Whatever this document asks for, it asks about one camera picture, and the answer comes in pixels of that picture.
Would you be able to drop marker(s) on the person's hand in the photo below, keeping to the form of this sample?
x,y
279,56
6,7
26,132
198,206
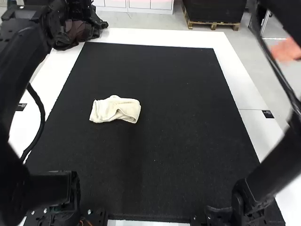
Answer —
x,y
288,50

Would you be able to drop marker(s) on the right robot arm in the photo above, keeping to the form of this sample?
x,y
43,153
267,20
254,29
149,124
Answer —
x,y
263,183

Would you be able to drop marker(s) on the person's forearm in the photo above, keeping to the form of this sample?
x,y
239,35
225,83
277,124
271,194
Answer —
x,y
285,16

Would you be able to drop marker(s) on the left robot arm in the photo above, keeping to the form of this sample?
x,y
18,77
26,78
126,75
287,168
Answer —
x,y
14,94

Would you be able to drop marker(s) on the pale towel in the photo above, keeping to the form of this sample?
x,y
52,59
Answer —
x,y
113,109

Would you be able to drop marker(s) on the wooden pallet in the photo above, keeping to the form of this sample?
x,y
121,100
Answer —
x,y
211,24

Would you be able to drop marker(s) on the black stacked mats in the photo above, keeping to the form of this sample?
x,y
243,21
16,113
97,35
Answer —
x,y
214,10

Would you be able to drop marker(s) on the white cupboard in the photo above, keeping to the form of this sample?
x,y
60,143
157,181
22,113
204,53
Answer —
x,y
136,4

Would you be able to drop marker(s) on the black mat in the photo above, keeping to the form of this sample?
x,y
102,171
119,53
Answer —
x,y
164,153

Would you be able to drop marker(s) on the black bag heap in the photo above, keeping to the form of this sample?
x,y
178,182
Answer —
x,y
80,28

